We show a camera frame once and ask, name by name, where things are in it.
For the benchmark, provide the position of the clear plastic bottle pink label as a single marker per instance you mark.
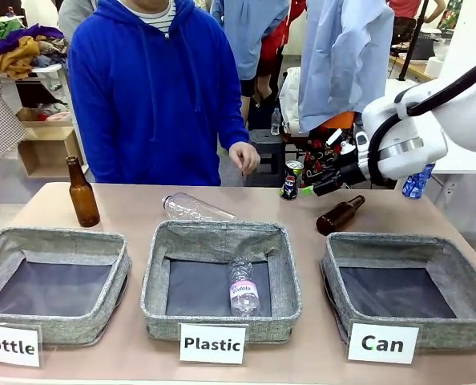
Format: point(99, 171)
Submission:
point(244, 293)

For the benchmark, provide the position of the black plastic stool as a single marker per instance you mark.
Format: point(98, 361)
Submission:
point(268, 156)

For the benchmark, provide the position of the hanging light blue shirt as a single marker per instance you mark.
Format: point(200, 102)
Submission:
point(342, 60)

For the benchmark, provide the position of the grey fabric basket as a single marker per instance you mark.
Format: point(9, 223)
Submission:
point(438, 246)
point(61, 327)
point(222, 236)

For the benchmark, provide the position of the white Can label sign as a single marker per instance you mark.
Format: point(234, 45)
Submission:
point(382, 343)

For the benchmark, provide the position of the blue Pepsi can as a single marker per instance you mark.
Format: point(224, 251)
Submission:
point(290, 184)

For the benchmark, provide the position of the pile of colourful clothes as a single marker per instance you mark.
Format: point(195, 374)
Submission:
point(13, 48)

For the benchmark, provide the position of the clear plastic bottle without label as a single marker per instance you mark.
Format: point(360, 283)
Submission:
point(194, 207)

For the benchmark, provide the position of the white side table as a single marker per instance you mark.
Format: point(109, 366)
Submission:
point(470, 192)

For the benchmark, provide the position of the person in blue hoodie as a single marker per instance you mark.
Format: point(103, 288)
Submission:
point(150, 100)

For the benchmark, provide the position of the brown glass beer bottle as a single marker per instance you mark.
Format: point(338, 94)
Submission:
point(83, 200)
point(338, 218)

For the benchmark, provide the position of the red floral black fabric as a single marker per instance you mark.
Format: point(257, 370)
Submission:
point(322, 156)

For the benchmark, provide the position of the crushed blue can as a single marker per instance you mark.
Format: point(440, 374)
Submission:
point(417, 182)

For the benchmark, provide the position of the white Bottle label sign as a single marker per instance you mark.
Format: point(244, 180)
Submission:
point(9, 345)

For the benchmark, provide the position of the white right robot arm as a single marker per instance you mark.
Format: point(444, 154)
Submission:
point(462, 116)

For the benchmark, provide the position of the person's left hand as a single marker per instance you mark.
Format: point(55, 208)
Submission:
point(244, 156)

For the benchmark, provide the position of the background person light blue shirt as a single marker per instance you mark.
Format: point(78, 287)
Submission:
point(246, 36)

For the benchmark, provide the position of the small background water bottle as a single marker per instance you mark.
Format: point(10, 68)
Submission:
point(276, 122)

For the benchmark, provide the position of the black stand pole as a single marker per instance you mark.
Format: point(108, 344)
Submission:
point(412, 40)

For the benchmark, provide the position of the white plastic bag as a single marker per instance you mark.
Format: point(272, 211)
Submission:
point(290, 100)

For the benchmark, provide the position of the white Plastic label sign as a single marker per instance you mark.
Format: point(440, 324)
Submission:
point(212, 344)

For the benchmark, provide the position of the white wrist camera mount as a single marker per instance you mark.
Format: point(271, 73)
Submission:
point(360, 140)

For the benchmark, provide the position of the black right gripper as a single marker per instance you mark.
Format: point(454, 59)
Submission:
point(354, 174)

